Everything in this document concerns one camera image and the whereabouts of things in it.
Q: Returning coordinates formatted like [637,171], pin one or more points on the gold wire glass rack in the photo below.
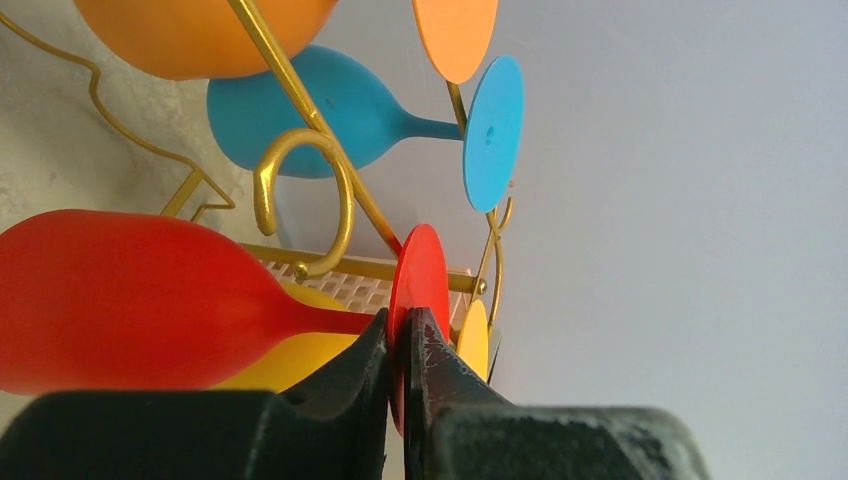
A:
[58,152]

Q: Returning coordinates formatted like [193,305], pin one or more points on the red plastic wine glass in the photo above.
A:
[119,301]

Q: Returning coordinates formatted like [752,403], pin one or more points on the peach desk organizer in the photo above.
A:
[355,292]

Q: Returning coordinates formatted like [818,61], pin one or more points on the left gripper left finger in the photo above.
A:
[331,425]

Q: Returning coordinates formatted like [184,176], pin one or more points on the orange plastic wine glass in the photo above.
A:
[187,40]

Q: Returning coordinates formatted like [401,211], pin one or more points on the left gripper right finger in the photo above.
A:
[457,427]

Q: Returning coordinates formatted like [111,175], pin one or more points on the yellow plastic wine glass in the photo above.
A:
[297,357]

